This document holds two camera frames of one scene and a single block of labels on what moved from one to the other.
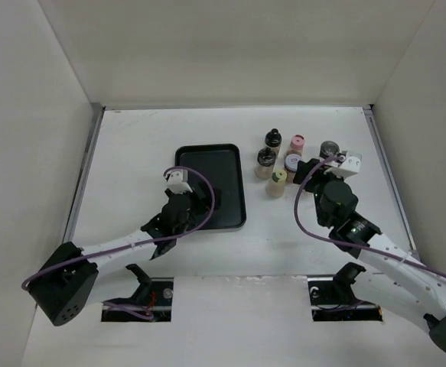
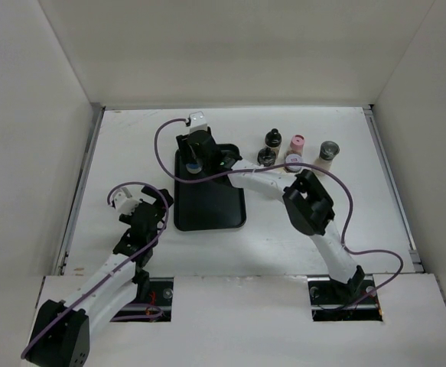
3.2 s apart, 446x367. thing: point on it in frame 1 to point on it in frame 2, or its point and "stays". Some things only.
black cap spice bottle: [273, 139] stays
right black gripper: [304, 169] to [186, 148]
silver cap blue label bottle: [290, 164] to [194, 167]
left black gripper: [216, 195] to [159, 202]
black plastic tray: [222, 163] stays
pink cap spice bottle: [297, 144] stays
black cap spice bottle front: [266, 158] stays
